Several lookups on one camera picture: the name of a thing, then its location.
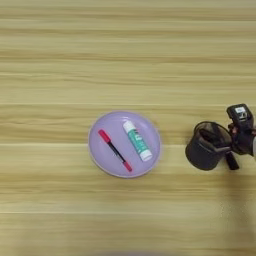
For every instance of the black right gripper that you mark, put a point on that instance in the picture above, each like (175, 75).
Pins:
(243, 141)

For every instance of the black mesh pen cup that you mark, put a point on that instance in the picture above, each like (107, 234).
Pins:
(201, 156)

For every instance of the white and green glue stick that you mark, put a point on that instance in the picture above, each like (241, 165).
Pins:
(138, 141)

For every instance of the red and black pen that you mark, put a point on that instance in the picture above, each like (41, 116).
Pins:
(115, 150)

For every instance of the purple round plate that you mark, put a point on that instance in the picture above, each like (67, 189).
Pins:
(113, 126)

